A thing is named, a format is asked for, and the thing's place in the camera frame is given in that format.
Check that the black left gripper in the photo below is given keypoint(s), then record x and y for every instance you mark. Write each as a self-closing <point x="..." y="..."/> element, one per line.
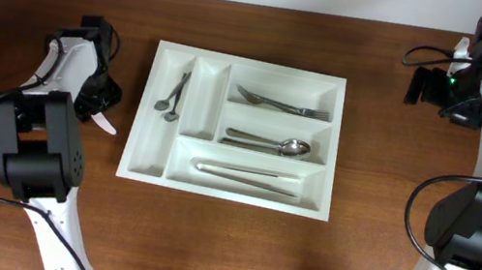
<point x="114" y="95"/>

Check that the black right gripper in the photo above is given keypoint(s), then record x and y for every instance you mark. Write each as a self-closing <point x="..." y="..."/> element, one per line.
<point x="469" y="114"/>

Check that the pink plastic knife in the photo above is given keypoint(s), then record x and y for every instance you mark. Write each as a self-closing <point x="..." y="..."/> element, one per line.
<point x="103" y="123"/>

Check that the small steel teaspoon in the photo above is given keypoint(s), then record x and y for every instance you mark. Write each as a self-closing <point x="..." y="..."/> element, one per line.
<point x="164" y="104"/>

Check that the small dark steel spoon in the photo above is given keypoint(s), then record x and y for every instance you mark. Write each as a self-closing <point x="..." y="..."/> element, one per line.
<point x="172" y="114"/>

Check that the steel fork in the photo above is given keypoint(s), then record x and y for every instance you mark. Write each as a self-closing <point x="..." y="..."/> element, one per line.
<point x="252" y="95"/>
<point x="315" y="114"/>

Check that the steel tablespoon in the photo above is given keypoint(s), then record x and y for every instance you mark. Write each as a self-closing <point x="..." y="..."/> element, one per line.
<point x="294" y="145"/>
<point x="266" y="149"/>

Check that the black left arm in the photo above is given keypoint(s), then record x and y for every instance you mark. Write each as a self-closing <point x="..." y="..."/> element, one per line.
<point x="41" y="153"/>

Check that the white plastic cutlery tray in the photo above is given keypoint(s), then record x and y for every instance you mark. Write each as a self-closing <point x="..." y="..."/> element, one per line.
<point x="162" y="153"/>

